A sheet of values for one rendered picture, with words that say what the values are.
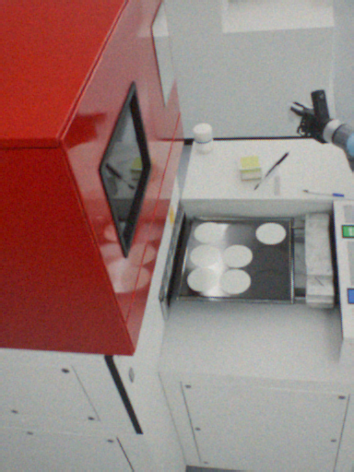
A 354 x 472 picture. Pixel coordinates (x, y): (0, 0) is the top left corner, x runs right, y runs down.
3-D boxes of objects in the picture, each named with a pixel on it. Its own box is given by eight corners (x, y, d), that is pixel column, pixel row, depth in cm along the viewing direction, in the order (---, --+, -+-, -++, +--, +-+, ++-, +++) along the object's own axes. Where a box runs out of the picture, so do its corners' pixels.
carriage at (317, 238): (306, 307, 167) (306, 301, 165) (304, 224, 192) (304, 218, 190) (333, 309, 166) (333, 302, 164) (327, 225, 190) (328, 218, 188)
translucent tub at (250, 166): (241, 183, 195) (240, 169, 190) (239, 171, 200) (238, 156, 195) (262, 182, 194) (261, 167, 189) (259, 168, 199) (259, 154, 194)
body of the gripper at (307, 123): (294, 132, 183) (318, 146, 174) (300, 107, 178) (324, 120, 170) (311, 129, 186) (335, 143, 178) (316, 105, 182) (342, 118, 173)
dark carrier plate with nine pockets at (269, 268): (179, 296, 172) (179, 295, 171) (193, 220, 195) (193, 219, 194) (289, 300, 165) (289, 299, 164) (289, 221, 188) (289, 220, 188)
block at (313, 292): (306, 300, 166) (307, 293, 164) (306, 290, 168) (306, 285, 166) (333, 300, 164) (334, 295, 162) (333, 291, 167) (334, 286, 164)
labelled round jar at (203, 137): (194, 154, 210) (192, 134, 204) (196, 143, 215) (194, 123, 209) (212, 154, 209) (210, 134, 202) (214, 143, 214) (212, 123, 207)
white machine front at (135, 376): (136, 433, 149) (103, 358, 121) (179, 226, 204) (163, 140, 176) (147, 434, 149) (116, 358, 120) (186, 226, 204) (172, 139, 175)
